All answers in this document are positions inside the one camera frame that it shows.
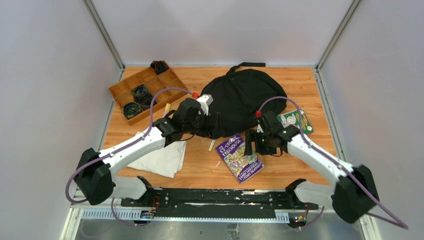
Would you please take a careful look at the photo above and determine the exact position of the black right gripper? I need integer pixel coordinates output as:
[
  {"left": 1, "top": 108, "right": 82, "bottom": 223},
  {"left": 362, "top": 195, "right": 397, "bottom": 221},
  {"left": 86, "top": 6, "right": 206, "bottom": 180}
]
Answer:
[{"left": 244, "top": 129, "right": 277, "bottom": 156}]

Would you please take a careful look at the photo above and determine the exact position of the purple treehouse book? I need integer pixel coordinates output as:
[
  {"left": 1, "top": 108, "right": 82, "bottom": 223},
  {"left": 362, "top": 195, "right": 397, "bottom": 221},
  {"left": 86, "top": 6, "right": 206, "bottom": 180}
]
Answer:
[{"left": 215, "top": 133, "right": 265, "bottom": 184}]

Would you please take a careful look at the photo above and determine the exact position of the black backpack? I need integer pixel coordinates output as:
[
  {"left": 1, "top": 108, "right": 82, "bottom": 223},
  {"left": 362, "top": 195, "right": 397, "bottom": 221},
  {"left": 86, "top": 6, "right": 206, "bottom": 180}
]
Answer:
[{"left": 195, "top": 62, "right": 287, "bottom": 139}]

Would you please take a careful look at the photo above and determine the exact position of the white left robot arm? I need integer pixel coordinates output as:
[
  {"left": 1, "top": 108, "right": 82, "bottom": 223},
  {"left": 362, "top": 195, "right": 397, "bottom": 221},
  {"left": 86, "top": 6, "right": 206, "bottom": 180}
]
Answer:
[{"left": 65, "top": 94, "right": 213, "bottom": 207}]

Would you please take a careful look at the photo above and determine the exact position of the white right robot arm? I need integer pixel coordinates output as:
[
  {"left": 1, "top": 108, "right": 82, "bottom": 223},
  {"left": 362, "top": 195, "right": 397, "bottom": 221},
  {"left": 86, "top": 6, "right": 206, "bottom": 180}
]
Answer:
[{"left": 244, "top": 111, "right": 379, "bottom": 224}]

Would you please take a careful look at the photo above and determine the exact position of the green sticker pack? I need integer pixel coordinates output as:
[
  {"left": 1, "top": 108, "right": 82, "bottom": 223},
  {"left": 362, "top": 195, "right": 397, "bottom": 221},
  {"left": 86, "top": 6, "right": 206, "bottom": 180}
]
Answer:
[{"left": 277, "top": 108, "right": 314, "bottom": 135}]

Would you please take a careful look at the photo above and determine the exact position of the pink yellow highlighter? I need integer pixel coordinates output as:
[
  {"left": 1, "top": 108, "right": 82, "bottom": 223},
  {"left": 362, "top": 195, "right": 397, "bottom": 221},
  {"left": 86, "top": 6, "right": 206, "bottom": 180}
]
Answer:
[{"left": 162, "top": 103, "right": 171, "bottom": 117}]

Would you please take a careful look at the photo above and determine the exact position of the yellow white pen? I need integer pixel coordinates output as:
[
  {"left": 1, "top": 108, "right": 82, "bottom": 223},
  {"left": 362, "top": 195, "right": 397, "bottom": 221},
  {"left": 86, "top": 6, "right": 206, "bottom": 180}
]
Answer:
[{"left": 208, "top": 139, "right": 216, "bottom": 152}]

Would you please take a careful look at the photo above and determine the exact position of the rolled dark belt centre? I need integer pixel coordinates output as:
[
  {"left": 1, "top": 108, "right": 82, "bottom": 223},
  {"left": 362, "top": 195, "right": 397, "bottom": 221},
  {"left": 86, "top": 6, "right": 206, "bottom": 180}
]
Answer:
[{"left": 139, "top": 94, "right": 157, "bottom": 111}]

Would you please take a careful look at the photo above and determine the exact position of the rolled dark belt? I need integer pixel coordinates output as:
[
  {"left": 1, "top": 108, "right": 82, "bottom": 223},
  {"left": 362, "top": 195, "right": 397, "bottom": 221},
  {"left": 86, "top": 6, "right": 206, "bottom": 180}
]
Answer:
[
  {"left": 150, "top": 60, "right": 169, "bottom": 75},
  {"left": 122, "top": 102, "right": 142, "bottom": 120},
  {"left": 132, "top": 84, "right": 150, "bottom": 101},
  {"left": 139, "top": 94, "right": 157, "bottom": 111}
]

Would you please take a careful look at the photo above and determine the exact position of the white folded cloth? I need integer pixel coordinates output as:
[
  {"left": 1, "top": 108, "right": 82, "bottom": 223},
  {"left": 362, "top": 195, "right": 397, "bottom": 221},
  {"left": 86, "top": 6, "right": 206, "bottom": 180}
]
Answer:
[{"left": 127, "top": 141, "right": 187, "bottom": 179}]

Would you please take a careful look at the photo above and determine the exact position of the rolled dark belt middle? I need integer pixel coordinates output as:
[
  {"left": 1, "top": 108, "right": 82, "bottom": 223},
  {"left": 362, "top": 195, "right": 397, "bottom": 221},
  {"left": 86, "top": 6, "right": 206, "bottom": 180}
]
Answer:
[{"left": 132, "top": 84, "right": 150, "bottom": 101}]

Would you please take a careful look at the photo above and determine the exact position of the rolled dark belt front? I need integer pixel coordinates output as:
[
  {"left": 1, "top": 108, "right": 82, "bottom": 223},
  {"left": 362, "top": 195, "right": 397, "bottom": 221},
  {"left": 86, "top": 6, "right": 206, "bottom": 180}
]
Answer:
[{"left": 122, "top": 102, "right": 142, "bottom": 120}]

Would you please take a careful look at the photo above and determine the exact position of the wooden compartment tray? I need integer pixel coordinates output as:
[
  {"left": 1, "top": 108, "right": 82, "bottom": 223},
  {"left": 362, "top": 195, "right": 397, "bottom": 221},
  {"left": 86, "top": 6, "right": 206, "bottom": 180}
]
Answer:
[{"left": 108, "top": 67, "right": 187, "bottom": 126}]

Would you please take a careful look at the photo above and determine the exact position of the rolled dark belt top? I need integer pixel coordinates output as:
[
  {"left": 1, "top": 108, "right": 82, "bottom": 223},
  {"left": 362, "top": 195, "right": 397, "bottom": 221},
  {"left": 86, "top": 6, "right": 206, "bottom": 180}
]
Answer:
[{"left": 150, "top": 60, "right": 169, "bottom": 75}]

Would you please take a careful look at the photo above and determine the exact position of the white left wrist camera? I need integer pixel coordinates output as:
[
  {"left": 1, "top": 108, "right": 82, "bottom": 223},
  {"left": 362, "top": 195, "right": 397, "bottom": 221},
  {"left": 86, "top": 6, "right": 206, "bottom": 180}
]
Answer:
[{"left": 191, "top": 92, "right": 214, "bottom": 116}]

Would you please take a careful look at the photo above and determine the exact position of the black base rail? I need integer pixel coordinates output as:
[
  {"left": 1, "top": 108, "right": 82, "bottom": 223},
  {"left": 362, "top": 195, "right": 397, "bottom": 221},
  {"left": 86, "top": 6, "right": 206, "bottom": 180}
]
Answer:
[{"left": 118, "top": 188, "right": 319, "bottom": 220}]

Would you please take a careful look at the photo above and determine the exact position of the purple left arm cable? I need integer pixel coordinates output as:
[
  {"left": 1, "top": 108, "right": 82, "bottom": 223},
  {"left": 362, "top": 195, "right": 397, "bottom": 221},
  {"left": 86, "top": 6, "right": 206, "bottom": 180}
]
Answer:
[{"left": 64, "top": 87, "right": 196, "bottom": 205}]

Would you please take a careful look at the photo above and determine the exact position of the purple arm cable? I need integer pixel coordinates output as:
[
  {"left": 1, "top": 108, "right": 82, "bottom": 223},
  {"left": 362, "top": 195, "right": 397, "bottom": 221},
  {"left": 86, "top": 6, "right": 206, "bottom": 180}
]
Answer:
[
  {"left": 256, "top": 96, "right": 409, "bottom": 230},
  {"left": 64, "top": 87, "right": 196, "bottom": 205}
]

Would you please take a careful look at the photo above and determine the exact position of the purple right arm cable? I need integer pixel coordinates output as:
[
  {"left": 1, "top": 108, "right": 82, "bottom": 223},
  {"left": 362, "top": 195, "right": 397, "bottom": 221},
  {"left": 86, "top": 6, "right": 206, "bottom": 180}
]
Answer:
[{"left": 256, "top": 96, "right": 409, "bottom": 230}]

